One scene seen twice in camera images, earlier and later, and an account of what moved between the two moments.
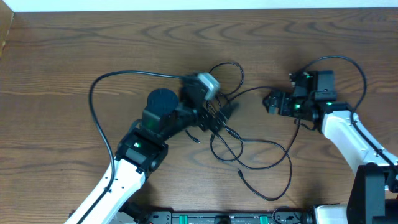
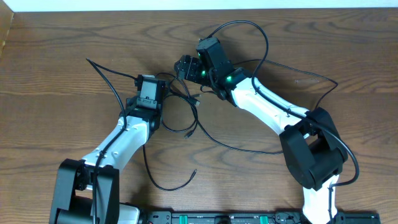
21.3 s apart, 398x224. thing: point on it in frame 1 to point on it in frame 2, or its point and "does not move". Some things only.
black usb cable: x=286 y=154 to x=333 y=83
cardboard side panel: x=7 y=15 does not move
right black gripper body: x=287 y=104 to x=196 y=71
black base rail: x=283 y=216 does not move
